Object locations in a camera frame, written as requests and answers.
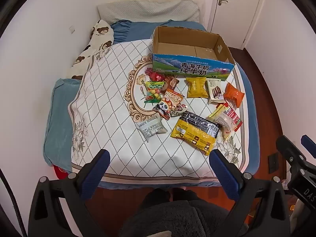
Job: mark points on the yellow snack packet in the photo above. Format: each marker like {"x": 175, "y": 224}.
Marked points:
{"x": 196, "y": 87}

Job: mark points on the bear print pillow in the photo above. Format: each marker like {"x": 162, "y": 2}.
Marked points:
{"x": 98, "y": 34}

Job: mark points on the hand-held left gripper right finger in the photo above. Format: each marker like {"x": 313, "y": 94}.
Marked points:
{"x": 223, "y": 175}

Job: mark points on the white bread packet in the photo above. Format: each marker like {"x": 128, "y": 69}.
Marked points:
{"x": 149, "y": 128}

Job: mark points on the person's dark fuzzy clothing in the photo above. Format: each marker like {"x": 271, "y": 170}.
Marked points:
{"x": 177, "y": 217}

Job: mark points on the blue ruffled pillow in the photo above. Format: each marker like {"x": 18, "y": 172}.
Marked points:
{"x": 133, "y": 30}

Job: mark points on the grey textured pillow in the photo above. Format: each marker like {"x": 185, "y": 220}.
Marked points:
{"x": 148, "y": 11}

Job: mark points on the panda print snack packet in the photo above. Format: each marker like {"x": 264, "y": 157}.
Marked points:
{"x": 163, "y": 108}

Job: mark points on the small pale snack packet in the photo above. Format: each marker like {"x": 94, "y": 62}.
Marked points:
{"x": 179, "y": 108}

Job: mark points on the green candy packet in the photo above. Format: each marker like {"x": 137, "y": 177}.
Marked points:
{"x": 153, "y": 92}

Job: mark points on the black floor plate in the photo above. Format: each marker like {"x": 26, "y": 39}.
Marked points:
{"x": 274, "y": 163}

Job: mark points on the white diamond pattern quilt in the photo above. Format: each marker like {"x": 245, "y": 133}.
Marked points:
{"x": 103, "y": 118}

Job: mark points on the large yellow black packet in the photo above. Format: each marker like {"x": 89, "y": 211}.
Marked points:
{"x": 195, "y": 130}

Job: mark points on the orange white mushroom snack packet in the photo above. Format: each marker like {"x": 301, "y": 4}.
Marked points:
{"x": 172, "y": 98}

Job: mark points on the white door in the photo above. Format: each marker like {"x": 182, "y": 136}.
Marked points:
{"x": 234, "y": 17}

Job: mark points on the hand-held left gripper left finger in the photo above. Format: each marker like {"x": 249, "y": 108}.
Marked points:
{"x": 96, "y": 172}

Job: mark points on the white chocolate stick packet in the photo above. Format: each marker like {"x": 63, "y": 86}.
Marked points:
{"x": 214, "y": 91}

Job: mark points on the printed blue cardboard box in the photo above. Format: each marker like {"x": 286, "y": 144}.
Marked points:
{"x": 192, "y": 68}

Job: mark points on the yellow stick packet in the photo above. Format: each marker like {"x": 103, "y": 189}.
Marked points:
{"x": 218, "y": 111}

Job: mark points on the red white snack packet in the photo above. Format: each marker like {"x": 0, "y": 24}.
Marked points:
{"x": 233, "y": 116}

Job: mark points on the red object under bed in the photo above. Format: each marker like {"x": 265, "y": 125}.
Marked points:
{"x": 61, "y": 174}

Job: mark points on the clear white snack packet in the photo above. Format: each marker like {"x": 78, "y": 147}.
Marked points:
{"x": 224, "y": 123}

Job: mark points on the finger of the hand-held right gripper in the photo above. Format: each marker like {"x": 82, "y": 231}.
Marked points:
{"x": 290, "y": 153}
{"x": 309, "y": 145}

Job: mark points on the brown snack packet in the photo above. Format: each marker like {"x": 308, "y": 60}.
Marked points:
{"x": 170, "y": 82}

